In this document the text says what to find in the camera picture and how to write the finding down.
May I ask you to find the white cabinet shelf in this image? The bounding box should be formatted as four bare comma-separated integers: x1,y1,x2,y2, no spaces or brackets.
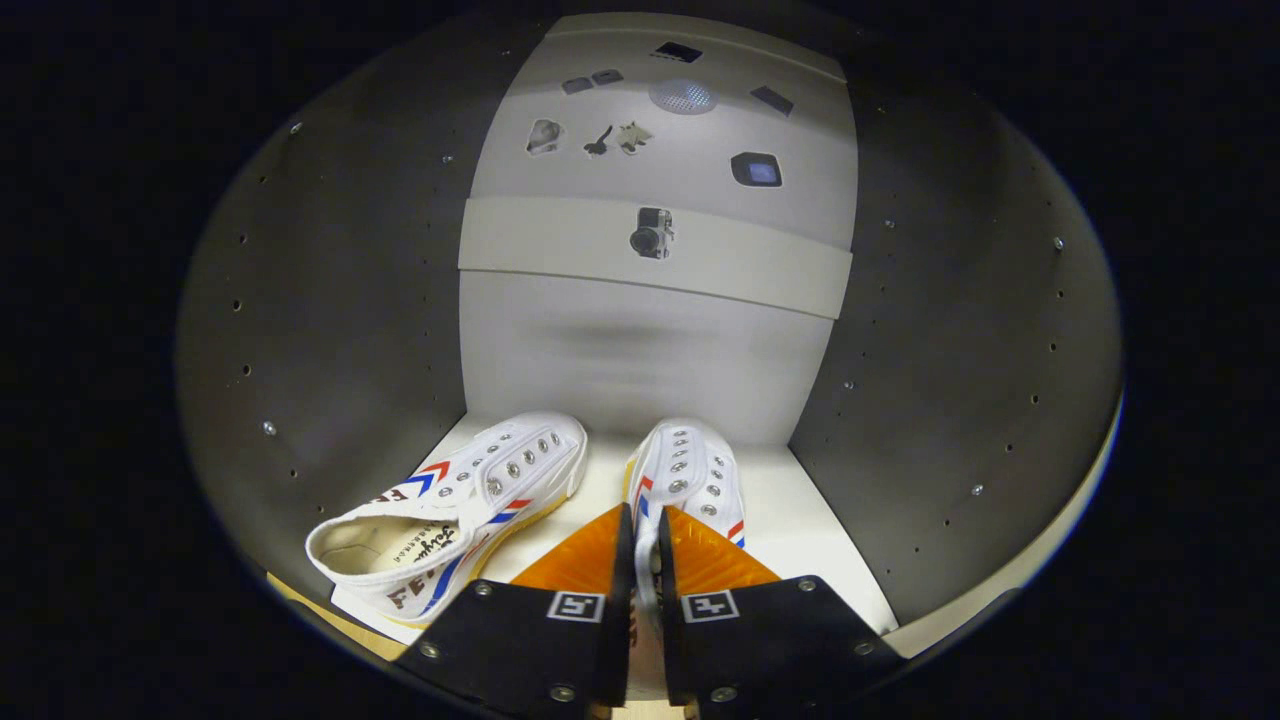
330,410,901,651

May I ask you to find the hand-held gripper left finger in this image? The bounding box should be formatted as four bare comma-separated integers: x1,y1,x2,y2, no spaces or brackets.
395,503,636,720

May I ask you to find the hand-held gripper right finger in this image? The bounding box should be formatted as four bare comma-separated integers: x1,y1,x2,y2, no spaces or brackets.
655,505,906,720

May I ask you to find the white canvas shoe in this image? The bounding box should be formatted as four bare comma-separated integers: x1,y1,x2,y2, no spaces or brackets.
305,410,589,629
622,417,747,701

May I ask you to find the dark grey shoe cabinet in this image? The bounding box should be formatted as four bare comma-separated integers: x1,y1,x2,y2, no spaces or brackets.
175,10,1126,661

